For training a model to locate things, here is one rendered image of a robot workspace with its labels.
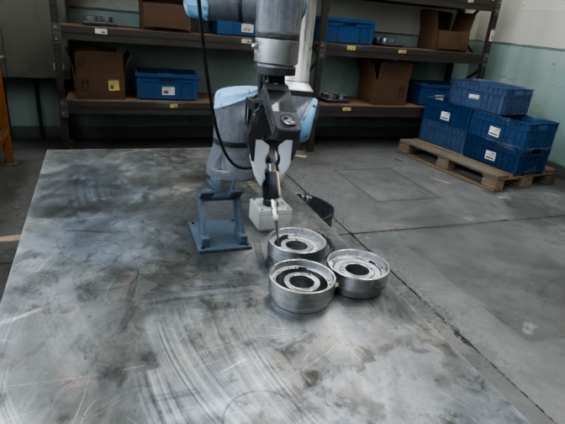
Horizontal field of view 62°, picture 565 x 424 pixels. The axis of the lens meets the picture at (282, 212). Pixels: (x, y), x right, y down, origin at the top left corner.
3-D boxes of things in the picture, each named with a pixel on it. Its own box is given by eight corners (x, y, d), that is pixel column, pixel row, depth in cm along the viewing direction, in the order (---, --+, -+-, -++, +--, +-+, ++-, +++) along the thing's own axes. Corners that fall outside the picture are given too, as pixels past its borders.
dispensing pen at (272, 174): (274, 244, 83) (264, 151, 85) (267, 247, 86) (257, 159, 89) (286, 243, 83) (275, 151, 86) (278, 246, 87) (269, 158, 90)
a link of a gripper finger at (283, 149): (282, 175, 93) (282, 129, 90) (292, 186, 88) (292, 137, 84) (266, 177, 92) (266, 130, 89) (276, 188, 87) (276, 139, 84)
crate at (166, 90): (192, 93, 443) (193, 69, 435) (198, 102, 410) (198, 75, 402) (134, 92, 428) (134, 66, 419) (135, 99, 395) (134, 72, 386)
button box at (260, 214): (290, 229, 100) (293, 207, 98) (258, 231, 97) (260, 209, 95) (277, 214, 107) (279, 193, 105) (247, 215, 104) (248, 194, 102)
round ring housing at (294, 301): (334, 320, 71) (338, 296, 69) (264, 313, 71) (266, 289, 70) (330, 283, 81) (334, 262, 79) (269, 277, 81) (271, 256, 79)
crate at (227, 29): (261, 36, 446) (263, 10, 437) (275, 39, 413) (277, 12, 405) (207, 32, 428) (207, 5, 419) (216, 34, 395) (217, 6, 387)
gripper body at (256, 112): (281, 128, 91) (286, 63, 87) (296, 140, 84) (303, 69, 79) (242, 128, 89) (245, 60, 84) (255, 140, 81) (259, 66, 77)
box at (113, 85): (134, 100, 392) (133, 53, 378) (70, 100, 371) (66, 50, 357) (127, 92, 425) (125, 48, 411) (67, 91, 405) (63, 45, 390)
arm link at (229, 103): (218, 129, 133) (219, 80, 128) (265, 135, 132) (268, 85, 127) (208, 140, 122) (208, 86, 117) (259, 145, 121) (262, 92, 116)
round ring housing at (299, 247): (335, 267, 86) (337, 246, 85) (285, 278, 81) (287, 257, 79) (303, 242, 94) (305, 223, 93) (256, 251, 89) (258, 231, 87)
